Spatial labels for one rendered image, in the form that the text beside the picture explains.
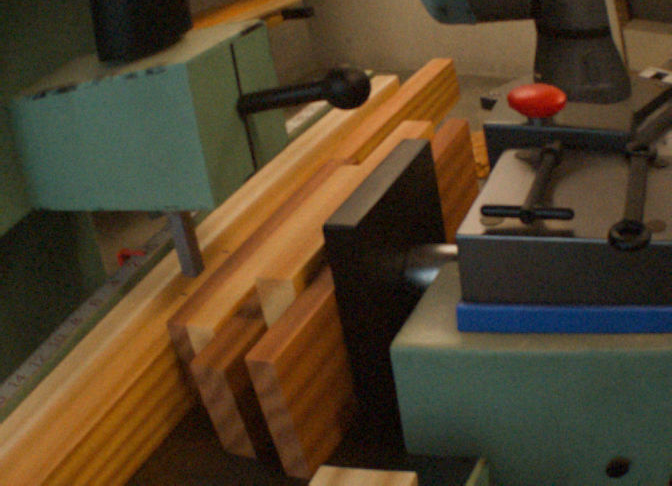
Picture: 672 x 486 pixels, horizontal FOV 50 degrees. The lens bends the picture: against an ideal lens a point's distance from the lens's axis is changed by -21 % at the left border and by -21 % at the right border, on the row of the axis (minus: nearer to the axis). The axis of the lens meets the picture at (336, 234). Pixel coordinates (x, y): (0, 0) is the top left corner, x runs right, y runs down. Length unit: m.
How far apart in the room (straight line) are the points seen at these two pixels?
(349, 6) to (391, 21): 0.25
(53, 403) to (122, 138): 0.13
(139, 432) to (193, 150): 0.13
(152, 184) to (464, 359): 0.15
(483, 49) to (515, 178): 3.69
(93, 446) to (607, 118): 0.28
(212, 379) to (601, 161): 0.19
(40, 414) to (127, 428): 0.05
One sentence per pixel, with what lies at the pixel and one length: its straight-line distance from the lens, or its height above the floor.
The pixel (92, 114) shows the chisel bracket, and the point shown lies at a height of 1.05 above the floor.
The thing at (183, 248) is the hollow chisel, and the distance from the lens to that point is 0.42.
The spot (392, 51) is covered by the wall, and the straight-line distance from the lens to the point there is 4.27.
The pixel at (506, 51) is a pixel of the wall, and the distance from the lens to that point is 3.97.
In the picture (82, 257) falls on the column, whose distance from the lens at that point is 0.62.
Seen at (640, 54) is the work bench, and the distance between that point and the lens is 3.26.
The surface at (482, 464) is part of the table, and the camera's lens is 0.35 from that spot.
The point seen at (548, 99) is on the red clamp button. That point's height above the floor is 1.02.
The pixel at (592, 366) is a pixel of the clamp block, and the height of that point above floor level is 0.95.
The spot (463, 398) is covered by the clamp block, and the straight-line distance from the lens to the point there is 0.33.
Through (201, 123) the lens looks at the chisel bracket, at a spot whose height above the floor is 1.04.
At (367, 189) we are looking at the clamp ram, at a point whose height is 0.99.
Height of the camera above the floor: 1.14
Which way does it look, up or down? 25 degrees down
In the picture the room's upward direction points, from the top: 12 degrees counter-clockwise
